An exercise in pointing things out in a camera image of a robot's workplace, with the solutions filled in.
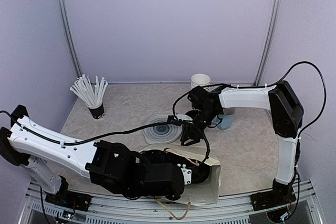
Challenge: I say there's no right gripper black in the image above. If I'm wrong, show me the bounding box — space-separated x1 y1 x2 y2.
181 107 220 147

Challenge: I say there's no cream paper bag with handles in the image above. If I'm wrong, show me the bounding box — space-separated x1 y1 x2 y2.
140 143 221 220

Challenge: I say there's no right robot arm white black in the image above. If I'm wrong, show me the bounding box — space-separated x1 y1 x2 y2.
170 77 310 205

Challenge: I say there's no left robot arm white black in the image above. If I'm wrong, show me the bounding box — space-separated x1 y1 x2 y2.
1 105 211 206

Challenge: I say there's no grey spiral pattern plate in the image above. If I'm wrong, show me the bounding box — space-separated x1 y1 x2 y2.
142 113 182 145

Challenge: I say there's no stack of black lids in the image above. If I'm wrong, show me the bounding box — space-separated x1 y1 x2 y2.
186 110 202 123

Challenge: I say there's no light blue ceramic mug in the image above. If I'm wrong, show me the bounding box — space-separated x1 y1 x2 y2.
212 108 236 131

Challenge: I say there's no stack of paper cups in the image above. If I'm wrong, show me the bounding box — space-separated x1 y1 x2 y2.
191 73 211 89

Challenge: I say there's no cup of white straws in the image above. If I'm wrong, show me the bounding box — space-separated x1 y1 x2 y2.
69 74 108 120

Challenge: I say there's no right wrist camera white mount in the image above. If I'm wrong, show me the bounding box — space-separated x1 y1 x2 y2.
167 114 193 126

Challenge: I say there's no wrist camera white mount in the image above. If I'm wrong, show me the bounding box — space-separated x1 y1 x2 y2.
167 114 193 126
177 164 192 185

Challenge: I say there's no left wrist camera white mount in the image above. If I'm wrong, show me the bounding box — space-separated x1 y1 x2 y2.
177 164 192 185

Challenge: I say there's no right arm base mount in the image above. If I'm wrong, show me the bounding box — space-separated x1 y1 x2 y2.
250 190 296 211

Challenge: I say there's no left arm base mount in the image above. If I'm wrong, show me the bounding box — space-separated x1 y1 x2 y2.
45 191 92 212

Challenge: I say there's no aluminium front rail frame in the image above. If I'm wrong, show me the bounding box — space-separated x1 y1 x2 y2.
18 179 322 224

